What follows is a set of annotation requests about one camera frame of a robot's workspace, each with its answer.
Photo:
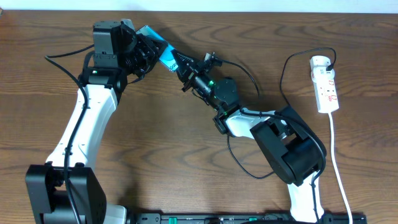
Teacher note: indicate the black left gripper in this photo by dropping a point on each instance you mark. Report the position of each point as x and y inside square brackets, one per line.
[148, 50]

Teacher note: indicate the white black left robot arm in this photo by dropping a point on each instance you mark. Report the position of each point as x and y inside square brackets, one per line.
[65, 189]

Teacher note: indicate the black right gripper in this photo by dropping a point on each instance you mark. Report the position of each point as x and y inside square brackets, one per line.
[186, 66]

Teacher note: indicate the silver Galaxy smartphone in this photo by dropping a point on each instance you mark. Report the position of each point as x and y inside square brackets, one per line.
[165, 55]

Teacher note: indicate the white power strip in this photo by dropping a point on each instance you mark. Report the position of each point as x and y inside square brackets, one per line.
[324, 84]

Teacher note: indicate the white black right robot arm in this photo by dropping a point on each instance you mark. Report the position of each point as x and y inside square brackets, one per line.
[292, 149]

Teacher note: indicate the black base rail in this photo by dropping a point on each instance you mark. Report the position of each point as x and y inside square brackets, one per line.
[229, 218]

